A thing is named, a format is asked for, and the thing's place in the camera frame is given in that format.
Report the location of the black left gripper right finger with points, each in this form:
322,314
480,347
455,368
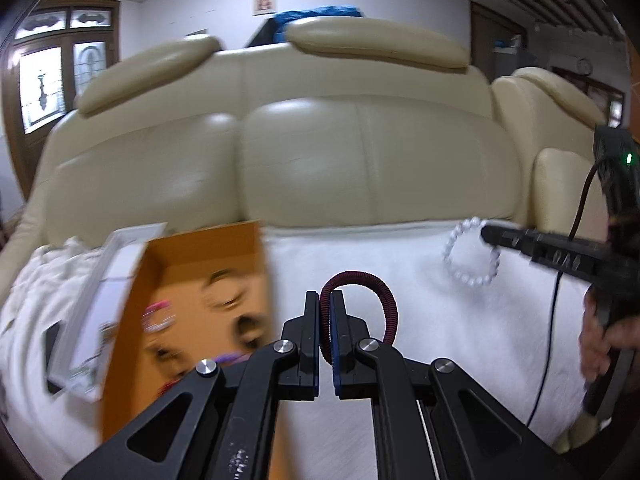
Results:
352,379

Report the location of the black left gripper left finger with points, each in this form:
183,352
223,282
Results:
298,369

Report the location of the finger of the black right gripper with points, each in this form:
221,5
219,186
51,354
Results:
520,239

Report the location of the person's right hand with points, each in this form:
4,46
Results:
595,342

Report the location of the white towel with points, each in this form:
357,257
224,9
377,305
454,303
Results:
517,336

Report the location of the orange cardboard box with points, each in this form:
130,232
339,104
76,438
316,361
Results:
190,392

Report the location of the metal wristwatch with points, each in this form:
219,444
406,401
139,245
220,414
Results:
107,332

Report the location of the white box lid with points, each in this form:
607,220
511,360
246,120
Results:
101,300

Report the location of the black smartphone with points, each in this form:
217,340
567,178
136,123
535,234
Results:
50,338

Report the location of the cream leather sofa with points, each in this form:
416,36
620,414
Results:
349,122

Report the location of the blue cloth behind sofa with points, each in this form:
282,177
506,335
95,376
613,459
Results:
283,19

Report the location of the wooden glass door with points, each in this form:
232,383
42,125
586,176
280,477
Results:
54,54

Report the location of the round wall clock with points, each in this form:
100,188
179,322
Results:
584,67

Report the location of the framed wall picture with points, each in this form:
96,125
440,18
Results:
264,7

